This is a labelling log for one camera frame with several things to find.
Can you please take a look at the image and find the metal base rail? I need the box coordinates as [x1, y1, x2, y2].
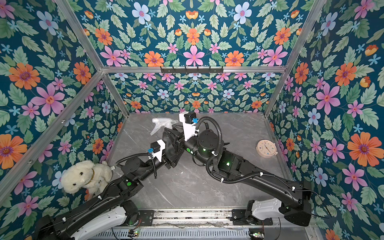
[129, 207, 316, 240]

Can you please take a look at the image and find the cream round wall clock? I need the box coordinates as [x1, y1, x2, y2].
[256, 140, 278, 158]

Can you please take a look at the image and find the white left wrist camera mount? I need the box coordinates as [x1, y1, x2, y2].
[148, 140, 166, 162]

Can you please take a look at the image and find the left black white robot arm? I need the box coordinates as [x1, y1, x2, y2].
[33, 130, 185, 240]

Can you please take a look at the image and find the cream plush teddy bear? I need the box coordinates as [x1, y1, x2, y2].
[61, 161, 113, 195]

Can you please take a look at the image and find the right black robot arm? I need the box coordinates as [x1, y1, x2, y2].
[179, 112, 312, 227]

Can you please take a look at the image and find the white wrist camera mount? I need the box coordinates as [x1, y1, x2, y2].
[179, 112, 199, 142]
[148, 140, 166, 162]

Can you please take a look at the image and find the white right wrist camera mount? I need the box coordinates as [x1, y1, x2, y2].
[179, 112, 199, 142]

